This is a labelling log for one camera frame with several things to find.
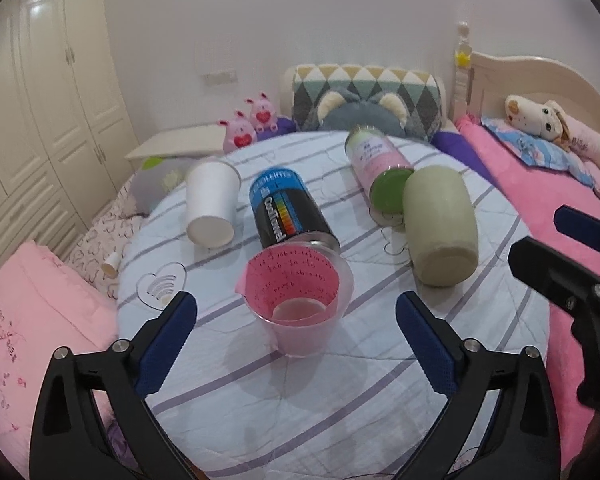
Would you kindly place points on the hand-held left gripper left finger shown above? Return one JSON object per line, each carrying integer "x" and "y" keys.
{"x": 165, "y": 340}

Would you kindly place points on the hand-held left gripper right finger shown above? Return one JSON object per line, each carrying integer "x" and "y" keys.
{"x": 427, "y": 340}

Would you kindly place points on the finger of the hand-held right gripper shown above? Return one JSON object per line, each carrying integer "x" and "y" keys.
{"x": 550, "y": 267}
{"x": 587, "y": 227}

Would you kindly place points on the white paper cup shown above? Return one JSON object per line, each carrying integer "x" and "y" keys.
{"x": 211, "y": 200}

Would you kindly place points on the pale green cup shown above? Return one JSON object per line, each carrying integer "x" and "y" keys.
{"x": 440, "y": 225}

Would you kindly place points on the clear cup with pink paper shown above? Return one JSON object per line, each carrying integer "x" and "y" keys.
{"x": 300, "y": 305}

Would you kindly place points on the blue printed pillow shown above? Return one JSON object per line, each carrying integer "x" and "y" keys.
{"x": 535, "y": 147}

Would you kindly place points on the cream dog plush toy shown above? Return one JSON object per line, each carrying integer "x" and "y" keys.
{"x": 555, "y": 120}

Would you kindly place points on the heart print bedsheet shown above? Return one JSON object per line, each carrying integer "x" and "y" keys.
{"x": 105, "y": 240}

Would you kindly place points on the pink floral pillow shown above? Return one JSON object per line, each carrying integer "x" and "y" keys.
{"x": 30, "y": 340}

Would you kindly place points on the cream bed headboard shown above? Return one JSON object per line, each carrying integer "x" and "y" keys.
{"x": 530, "y": 80}

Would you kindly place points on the purple cloth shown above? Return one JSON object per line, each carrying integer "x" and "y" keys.
{"x": 452, "y": 142}

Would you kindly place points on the black and blue canister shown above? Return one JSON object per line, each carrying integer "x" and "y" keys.
{"x": 287, "y": 210}

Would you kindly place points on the pink canister with green lid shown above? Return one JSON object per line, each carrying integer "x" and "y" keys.
{"x": 380, "y": 160}

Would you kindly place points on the white flat board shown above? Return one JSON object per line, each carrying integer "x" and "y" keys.
{"x": 180, "y": 142}

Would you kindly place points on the grey bear cushion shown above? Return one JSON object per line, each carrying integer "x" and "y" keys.
{"x": 360, "y": 115}

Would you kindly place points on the cream wardrobe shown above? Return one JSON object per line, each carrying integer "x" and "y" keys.
{"x": 45, "y": 110}

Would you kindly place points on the triangle patterned pillow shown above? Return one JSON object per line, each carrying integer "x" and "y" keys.
{"x": 365, "y": 82}

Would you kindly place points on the white wall socket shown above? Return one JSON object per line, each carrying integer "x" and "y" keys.
{"x": 219, "y": 78}

